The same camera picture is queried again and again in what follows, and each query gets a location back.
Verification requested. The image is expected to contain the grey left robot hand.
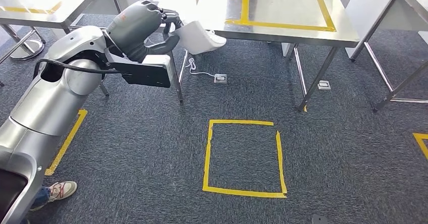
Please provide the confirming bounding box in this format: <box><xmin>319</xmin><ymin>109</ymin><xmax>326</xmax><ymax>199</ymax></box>
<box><xmin>105</xmin><ymin>0</ymin><xmax>184</xmax><ymax>64</ymax></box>

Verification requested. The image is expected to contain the white plastic shell part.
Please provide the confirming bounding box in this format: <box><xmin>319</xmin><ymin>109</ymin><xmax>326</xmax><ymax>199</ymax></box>
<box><xmin>172</xmin><ymin>21</ymin><xmax>227</xmax><ymax>55</ymax></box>

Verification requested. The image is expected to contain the stainless steel workbench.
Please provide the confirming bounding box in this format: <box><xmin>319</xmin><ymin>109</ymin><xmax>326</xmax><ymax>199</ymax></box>
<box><xmin>148</xmin><ymin>0</ymin><xmax>361</xmax><ymax>113</ymax></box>

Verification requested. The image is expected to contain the chrome round table base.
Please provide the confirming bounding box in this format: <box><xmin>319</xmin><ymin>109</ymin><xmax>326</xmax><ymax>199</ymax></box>
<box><xmin>10</xmin><ymin>25</ymin><xmax>46</xmax><ymax>61</ymax></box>

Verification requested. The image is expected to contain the yellow floor tape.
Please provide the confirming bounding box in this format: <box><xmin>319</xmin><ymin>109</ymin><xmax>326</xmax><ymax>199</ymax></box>
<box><xmin>413</xmin><ymin>133</ymin><xmax>428</xmax><ymax>159</ymax></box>
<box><xmin>202</xmin><ymin>119</ymin><xmax>288</xmax><ymax>199</ymax></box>
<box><xmin>44</xmin><ymin>109</ymin><xmax>88</xmax><ymax>177</ymax></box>

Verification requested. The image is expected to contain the large yellow tape square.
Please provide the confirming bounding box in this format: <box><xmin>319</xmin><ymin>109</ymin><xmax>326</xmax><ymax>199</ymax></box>
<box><xmin>226</xmin><ymin>0</ymin><xmax>337</xmax><ymax>33</ymax></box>

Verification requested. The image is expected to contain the person's shoe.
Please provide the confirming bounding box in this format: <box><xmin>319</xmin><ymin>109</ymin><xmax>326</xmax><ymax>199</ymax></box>
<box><xmin>48</xmin><ymin>181</ymin><xmax>78</xmax><ymax>203</ymax></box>

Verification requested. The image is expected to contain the person's leg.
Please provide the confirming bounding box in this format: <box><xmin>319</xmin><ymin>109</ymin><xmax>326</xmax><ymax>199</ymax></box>
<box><xmin>20</xmin><ymin>186</ymin><xmax>51</xmax><ymax>224</ymax></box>

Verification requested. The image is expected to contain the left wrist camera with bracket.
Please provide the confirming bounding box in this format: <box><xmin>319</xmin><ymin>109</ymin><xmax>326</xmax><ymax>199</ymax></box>
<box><xmin>105</xmin><ymin>48</ymin><xmax>173</xmax><ymax>89</ymax></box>

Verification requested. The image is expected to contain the white coiled cable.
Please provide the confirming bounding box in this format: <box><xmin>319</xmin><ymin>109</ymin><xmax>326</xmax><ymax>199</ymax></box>
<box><xmin>185</xmin><ymin>58</ymin><xmax>217</xmax><ymax>78</ymax></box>

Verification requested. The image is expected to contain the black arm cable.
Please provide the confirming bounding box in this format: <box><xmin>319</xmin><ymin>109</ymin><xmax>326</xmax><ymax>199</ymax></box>
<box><xmin>33</xmin><ymin>59</ymin><xmax>131</xmax><ymax>76</ymax></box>

